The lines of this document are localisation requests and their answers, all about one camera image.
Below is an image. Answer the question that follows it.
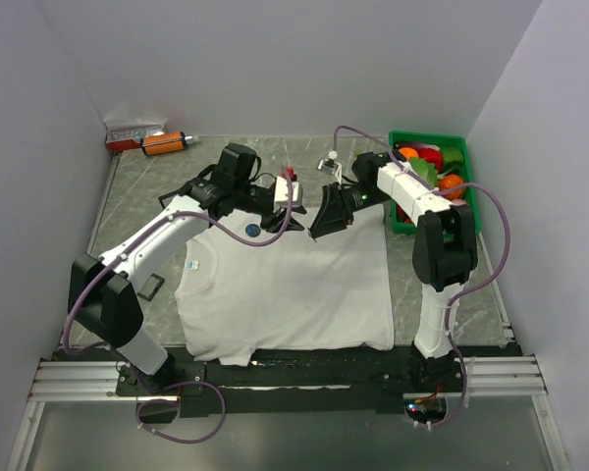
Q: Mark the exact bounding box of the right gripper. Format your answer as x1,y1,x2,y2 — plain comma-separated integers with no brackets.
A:
308,183,391,239

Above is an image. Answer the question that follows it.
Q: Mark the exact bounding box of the blue round brooch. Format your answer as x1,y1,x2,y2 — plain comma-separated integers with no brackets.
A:
245,224,261,237

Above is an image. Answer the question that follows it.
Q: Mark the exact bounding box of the white t-shirt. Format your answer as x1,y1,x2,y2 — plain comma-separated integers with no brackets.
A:
175,205,395,366

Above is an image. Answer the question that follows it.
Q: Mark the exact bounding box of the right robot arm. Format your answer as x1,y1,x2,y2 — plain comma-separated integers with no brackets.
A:
310,152,477,392

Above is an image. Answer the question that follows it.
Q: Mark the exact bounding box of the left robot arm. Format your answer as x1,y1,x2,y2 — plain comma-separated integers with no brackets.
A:
61,143,305,394

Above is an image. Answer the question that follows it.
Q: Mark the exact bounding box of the orange toy fruit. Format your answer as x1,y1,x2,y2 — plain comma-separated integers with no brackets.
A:
399,147,419,160

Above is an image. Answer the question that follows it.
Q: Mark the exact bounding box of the green plastic crate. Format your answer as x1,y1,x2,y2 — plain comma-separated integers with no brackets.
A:
387,130,482,236

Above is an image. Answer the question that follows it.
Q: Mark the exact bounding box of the toy napa cabbage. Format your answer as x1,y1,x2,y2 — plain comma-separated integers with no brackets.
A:
409,158,438,188

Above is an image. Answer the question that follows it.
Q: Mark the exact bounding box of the red toy pepper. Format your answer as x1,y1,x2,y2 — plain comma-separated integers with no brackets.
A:
417,147,444,173

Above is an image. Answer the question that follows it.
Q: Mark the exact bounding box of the orange toy pumpkin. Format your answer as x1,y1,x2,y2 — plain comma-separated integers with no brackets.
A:
438,174,464,201

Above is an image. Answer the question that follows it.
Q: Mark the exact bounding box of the green toy pepper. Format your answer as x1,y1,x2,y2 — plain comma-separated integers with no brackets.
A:
440,147,464,171

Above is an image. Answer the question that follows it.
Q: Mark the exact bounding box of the orange tube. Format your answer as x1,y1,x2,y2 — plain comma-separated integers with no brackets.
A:
140,131,198,157

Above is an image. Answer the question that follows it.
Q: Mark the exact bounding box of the red white box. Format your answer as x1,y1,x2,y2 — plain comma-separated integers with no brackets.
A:
105,125,166,154

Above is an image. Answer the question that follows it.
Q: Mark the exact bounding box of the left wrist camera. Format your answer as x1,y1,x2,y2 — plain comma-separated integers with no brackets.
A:
273,166,303,208

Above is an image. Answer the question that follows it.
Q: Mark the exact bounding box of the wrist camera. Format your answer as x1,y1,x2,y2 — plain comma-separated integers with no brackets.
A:
317,150,343,184
273,166,303,208

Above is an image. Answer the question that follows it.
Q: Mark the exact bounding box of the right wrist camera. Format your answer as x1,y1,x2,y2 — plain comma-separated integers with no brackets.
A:
317,150,343,184

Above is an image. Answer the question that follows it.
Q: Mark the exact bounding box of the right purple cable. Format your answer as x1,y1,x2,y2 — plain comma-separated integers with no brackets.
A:
330,125,512,431

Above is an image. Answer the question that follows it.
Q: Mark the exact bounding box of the purple cable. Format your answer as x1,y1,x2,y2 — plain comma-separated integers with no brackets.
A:
61,169,295,445
330,125,512,431

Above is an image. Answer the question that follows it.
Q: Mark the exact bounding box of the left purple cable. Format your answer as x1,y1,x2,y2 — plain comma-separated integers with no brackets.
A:
61,169,295,445

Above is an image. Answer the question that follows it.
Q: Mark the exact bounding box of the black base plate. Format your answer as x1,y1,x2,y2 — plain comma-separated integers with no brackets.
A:
115,344,524,418

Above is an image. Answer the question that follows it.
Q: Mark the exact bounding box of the aluminium rail frame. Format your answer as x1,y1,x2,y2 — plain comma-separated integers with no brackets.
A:
5,298,573,471

